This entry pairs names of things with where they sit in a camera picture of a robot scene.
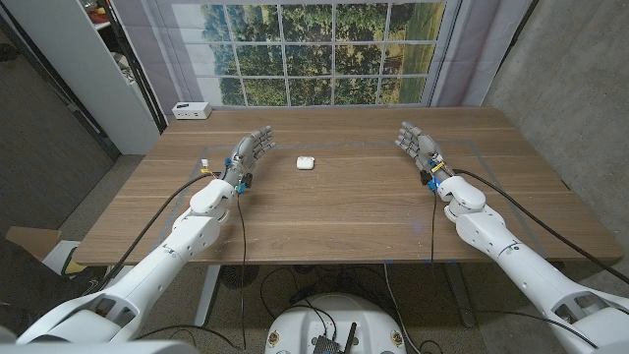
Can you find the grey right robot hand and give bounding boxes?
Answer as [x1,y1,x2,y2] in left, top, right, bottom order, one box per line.
[394,121,456,192]

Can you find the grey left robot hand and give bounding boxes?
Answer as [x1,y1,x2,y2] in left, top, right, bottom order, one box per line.
[218,125,277,195]

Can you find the white power strip box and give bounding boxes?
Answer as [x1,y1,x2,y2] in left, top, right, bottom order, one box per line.
[171,101,213,121]

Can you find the printed window backdrop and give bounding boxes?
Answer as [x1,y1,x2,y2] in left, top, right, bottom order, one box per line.
[111,0,535,117]

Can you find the black round floor fan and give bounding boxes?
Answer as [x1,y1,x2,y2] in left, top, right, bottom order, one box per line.
[219,265,260,290]

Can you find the white table leg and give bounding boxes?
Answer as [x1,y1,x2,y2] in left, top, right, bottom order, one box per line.
[194,265,222,327]

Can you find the grey table leg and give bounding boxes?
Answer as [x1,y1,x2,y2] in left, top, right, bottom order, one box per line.
[443,262,477,329]

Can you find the white shelf cabinet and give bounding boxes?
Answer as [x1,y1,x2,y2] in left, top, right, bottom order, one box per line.
[2,0,162,155]

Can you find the white robot torso base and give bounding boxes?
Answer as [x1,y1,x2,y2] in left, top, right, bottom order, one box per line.
[264,293,408,354]

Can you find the cardboard box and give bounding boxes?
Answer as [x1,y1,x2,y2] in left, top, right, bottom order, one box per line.
[5,225,87,275]

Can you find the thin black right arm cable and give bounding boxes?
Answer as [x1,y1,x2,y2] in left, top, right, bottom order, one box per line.
[429,190,438,263]

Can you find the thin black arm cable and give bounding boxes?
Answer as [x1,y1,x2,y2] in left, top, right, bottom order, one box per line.
[429,190,438,263]
[236,191,249,351]

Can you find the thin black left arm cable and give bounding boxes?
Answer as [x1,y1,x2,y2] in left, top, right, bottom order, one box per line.
[236,191,249,351]

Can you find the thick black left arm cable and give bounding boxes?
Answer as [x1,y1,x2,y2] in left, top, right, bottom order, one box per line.
[97,171,222,291]

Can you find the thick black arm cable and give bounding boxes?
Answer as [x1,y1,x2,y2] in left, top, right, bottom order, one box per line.
[97,171,222,291]
[452,168,629,285]

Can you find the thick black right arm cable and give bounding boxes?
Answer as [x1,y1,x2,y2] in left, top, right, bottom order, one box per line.
[452,168,629,285]

